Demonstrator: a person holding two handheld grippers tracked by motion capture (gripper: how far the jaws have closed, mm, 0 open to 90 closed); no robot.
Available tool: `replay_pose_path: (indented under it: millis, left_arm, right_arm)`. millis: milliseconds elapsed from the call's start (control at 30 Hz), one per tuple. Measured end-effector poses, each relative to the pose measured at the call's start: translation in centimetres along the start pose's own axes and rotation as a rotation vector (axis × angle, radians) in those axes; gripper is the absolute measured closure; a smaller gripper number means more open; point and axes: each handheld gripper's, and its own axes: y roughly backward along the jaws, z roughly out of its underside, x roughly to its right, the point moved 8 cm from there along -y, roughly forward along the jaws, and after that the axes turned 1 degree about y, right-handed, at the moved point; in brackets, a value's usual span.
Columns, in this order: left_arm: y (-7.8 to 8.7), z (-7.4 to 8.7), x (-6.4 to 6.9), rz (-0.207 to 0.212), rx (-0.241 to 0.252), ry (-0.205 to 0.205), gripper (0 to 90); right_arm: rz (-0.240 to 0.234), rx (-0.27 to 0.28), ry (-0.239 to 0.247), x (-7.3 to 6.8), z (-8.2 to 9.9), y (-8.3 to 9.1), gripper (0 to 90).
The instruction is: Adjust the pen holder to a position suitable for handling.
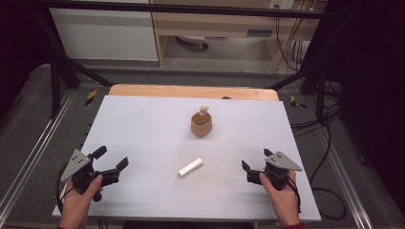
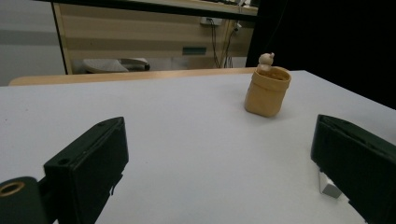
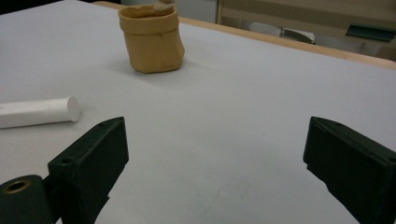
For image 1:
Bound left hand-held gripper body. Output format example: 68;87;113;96
60;149;121;203

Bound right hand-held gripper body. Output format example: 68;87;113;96
246;151;303;192

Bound white cylinder tube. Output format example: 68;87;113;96
178;156;204;177

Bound person's left hand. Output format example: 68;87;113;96
58;174;105;220

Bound person's right hand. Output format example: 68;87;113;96
258;170;302;220

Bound white table board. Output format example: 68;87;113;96
52;94;322;223

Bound person's red sleeve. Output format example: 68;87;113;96
278;222;306;229

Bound wooden table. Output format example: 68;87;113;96
107;83;281;102

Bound white cabinet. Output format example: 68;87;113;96
49;7;160;62

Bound chair base with caster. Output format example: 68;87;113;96
176;34;210;50

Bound light wooden desk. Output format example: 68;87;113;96
148;0;330;69

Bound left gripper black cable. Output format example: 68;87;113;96
55;162;75;214

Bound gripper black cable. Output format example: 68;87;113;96
288;175;303;215
55;162;75;214

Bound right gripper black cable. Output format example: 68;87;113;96
288;175;303;215

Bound black floor cables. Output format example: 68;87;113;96
289;79;349;221

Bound metal floor rail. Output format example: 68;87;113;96
317;126;374;229
0;90;76;221

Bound hanging wall cables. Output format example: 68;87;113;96
274;0;319;73

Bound black metal frame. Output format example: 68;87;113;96
32;0;332;126

